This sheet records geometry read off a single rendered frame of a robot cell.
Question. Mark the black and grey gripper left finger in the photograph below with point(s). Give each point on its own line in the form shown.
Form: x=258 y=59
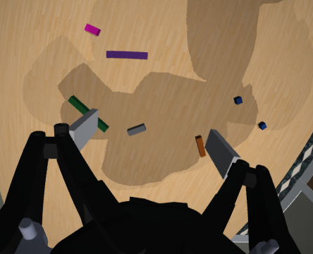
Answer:
x=21 y=230

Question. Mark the small magenta block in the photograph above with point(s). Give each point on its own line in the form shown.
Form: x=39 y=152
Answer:
x=92 y=29

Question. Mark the small blue block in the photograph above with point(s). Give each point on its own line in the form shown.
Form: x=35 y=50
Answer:
x=262 y=125
x=238 y=100

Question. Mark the grey rod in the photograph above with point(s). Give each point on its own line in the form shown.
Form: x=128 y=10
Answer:
x=136 y=129

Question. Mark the green rod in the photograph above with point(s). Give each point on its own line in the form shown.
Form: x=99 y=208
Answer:
x=83 y=109

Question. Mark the purple rod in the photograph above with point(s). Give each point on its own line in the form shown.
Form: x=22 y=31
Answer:
x=126 y=55

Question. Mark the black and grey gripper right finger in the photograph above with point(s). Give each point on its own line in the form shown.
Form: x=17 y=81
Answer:
x=267 y=228

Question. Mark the orange-brown rectangular bar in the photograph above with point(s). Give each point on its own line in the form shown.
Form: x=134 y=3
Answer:
x=200 y=146

